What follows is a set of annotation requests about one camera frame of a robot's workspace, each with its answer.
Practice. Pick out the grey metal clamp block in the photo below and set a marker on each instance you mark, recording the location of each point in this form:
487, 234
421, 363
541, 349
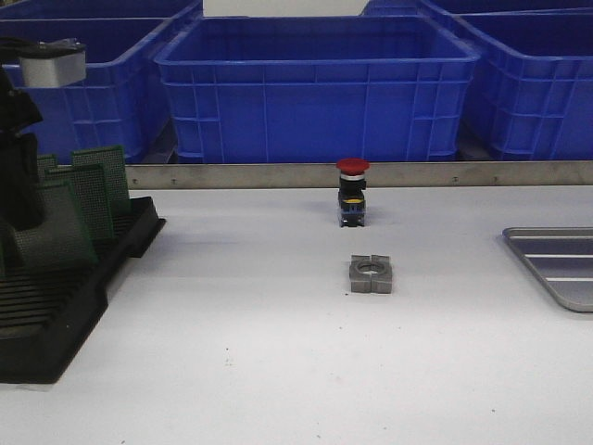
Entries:
371, 274

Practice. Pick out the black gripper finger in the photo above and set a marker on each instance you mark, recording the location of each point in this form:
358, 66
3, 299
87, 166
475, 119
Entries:
20, 205

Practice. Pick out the center blue plastic crate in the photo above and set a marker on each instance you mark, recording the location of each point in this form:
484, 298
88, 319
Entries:
275, 90

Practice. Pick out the black slotted board rack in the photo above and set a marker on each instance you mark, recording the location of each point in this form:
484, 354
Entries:
47, 316

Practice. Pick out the left blue plastic crate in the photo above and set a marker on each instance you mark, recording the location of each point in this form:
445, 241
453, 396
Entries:
121, 101

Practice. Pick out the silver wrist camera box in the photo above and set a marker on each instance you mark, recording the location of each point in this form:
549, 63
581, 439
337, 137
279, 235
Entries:
53, 64

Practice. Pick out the red emergency stop button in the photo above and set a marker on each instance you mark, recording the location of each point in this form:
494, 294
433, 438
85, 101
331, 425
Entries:
351, 199

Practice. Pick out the far right blue crate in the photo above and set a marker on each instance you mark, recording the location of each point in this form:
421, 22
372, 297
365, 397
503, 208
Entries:
463, 7

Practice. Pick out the steel table edge rail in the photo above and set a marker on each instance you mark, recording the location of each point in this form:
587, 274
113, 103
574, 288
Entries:
381, 174

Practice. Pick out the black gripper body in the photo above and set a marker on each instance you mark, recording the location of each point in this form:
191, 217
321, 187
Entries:
18, 111

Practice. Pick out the blue plastic crate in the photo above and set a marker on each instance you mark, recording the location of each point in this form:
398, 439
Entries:
530, 97
275, 90
121, 101

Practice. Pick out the green perforated circuit board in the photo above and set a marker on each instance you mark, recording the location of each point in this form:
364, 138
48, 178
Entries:
3, 249
46, 168
62, 240
112, 160
89, 186

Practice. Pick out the silver metal tray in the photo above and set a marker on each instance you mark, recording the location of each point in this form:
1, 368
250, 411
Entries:
560, 258

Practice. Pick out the right blue plastic crate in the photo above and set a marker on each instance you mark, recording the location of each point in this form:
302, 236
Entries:
530, 97

